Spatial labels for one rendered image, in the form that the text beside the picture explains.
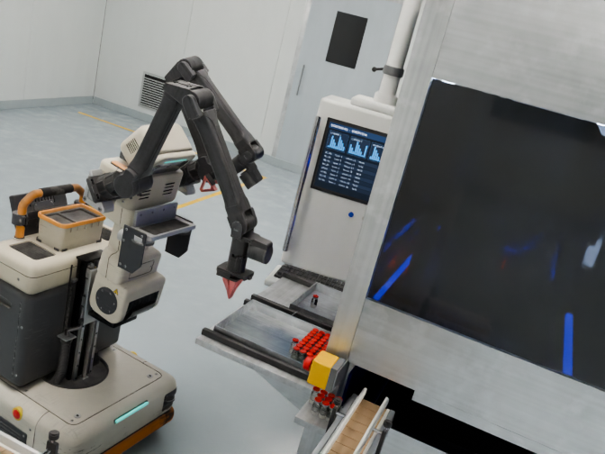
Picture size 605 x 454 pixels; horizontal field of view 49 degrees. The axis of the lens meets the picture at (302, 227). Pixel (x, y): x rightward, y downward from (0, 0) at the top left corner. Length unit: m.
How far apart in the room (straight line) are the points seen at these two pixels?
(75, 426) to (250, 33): 6.04
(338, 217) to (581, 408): 1.41
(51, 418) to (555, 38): 2.08
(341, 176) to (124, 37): 6.41
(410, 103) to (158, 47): 7.13
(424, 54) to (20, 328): 1.75
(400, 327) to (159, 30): 7.18
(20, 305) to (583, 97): 1.97
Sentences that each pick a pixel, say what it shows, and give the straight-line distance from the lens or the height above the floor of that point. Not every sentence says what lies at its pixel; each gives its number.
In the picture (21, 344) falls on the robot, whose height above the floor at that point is 0.49.
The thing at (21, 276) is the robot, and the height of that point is 0.76.
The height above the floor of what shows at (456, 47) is 1.88.
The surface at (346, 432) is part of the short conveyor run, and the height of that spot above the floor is 0.93.
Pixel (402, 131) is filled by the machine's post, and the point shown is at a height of 1.66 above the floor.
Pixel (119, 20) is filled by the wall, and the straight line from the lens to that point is 8.97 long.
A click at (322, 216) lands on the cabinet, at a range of 2.83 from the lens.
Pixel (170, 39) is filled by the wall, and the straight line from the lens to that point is 8.53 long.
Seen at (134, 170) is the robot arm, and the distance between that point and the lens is 2.11.
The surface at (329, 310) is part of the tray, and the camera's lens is 2.42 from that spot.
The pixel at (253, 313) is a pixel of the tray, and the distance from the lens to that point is 2.26.
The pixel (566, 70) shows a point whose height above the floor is 1.89.
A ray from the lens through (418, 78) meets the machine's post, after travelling 1.63.
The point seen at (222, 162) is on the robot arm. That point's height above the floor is 1.41.
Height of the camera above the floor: 1.90
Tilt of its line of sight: 18 degrees down
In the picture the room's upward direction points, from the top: 14 degrees clockwise
